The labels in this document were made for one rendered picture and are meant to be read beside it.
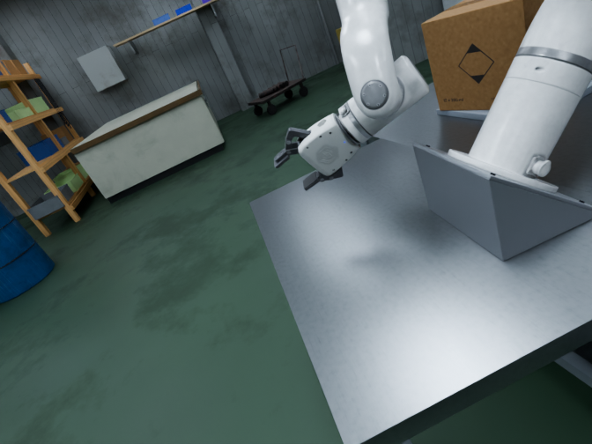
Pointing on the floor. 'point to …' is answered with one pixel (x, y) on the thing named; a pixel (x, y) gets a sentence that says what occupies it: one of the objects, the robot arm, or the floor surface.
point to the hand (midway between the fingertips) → (292, 173)
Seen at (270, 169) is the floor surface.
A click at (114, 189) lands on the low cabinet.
